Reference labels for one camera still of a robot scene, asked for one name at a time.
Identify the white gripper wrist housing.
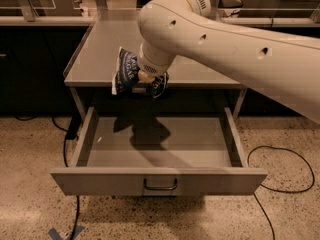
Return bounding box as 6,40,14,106
138,42,175,83

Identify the blue kettle chip bag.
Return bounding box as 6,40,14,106
112,47,169,99

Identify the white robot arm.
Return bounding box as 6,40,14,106
137,0,320,123

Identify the grey metal counter cabinet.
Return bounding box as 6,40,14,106
64,9,247,117

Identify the grey open top drawer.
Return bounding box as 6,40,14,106
51,107,267,196

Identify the dark cabinet row behind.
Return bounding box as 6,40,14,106
1,24,295,115

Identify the blue tape floor mark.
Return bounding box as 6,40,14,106
48,225,85,240

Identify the dark metal drawer handle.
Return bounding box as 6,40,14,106
143,179,178,191

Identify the black cable left floor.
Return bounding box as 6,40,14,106
14,115,81,240

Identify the black cable floor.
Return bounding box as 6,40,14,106
14,115,81,240
246,145,316,240

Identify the black cable right floor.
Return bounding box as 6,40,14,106
246,145,316,240

